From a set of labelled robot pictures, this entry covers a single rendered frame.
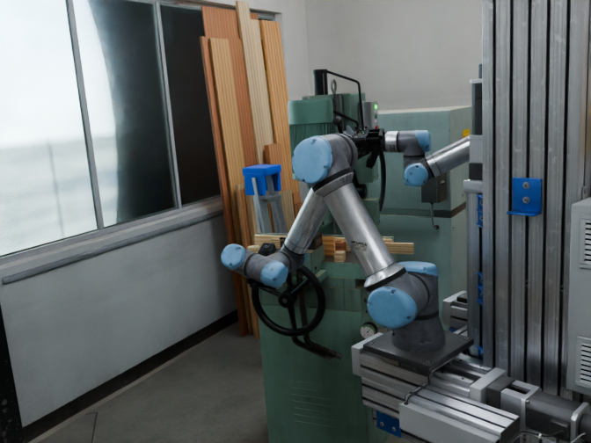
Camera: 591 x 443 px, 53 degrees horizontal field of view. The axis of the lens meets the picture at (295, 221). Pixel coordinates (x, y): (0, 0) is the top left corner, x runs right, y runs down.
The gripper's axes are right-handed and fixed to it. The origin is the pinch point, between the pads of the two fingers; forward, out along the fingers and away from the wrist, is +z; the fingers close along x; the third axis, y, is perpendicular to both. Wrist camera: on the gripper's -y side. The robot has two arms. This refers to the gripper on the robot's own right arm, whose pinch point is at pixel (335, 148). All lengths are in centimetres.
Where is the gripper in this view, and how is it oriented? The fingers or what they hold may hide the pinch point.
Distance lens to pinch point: 222.1
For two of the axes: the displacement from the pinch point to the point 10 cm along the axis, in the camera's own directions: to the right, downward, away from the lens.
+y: -3.0, -6.1, -7.3
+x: -2.6, 7.9, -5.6
